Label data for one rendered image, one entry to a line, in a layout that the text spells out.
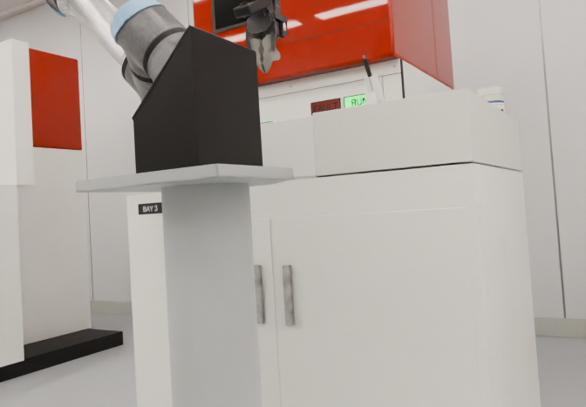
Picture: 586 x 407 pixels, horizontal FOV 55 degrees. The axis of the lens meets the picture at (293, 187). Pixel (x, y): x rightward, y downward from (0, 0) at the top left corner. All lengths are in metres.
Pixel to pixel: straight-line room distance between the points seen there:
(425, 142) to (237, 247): 0.45
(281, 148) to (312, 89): 0.73
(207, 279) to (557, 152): 2.54
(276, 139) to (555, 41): 2.25
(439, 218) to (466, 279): 0.13
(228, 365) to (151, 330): 0.66
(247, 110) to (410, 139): 0.36
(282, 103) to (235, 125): 1.08
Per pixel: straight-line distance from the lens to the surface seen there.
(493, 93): 1.71
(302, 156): 1.31
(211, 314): 0.98
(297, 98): 2.06
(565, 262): 3.28
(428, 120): 1.19
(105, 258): 4.96
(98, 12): 1.40
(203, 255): 0.97
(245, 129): 1.04
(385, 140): 1.22
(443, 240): 1.18
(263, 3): 1.45
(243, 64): 1.07
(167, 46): 1.07
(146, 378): 1.68
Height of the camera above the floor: 0.74
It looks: 2 degrees up
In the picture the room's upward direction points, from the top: 4 degrees counter-clockwise
